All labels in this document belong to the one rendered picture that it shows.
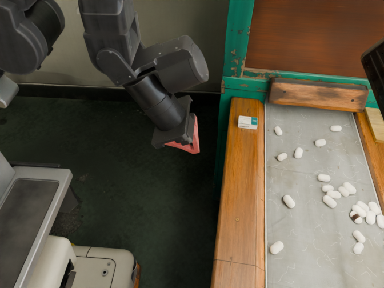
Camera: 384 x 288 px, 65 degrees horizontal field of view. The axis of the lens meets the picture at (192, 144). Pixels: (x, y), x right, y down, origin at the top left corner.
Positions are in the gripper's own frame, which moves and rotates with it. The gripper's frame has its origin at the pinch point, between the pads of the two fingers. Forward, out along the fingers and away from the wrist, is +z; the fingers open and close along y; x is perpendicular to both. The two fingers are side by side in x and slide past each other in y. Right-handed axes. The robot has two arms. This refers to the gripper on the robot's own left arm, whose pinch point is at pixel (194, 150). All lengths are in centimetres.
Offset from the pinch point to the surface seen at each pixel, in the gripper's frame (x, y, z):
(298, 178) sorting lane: -13.5, 13.6, 36.3
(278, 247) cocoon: -7.1, -8.3, 30.5
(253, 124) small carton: -4.5, 29.9, 26.8
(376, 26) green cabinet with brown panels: -44, 45, 18
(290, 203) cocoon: -11.0, 3.9, 32.7
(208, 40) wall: 24, 129, 45
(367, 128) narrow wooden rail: -36, 33, 45
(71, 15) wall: 90, 129, -4
